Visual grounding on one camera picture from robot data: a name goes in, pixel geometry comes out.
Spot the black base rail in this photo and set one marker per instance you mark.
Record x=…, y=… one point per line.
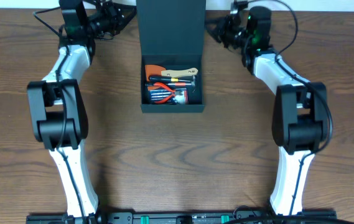
x=167, y=218

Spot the blue screwdriver set case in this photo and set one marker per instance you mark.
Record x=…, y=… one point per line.
x=181, y=96

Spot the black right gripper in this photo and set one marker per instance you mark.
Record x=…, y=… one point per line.
x=220, y=25

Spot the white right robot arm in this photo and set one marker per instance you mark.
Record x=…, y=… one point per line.
x=302, y=122

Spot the black yellow screwdriver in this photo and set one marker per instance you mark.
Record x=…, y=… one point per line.
x=155, y=78

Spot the orange scraper wooden handle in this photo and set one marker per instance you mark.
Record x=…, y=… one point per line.
x=158, y=70

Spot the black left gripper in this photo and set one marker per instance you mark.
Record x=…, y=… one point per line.
x=122, y=14

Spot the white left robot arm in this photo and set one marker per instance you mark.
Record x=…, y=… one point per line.
x=58, y=115

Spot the dark green box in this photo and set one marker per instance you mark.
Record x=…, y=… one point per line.
x=171, y=36

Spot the small claw hammer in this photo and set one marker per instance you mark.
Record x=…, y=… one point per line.
x=184, y=84

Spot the red handled pliers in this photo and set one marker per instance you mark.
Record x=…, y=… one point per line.
x=160, y=93

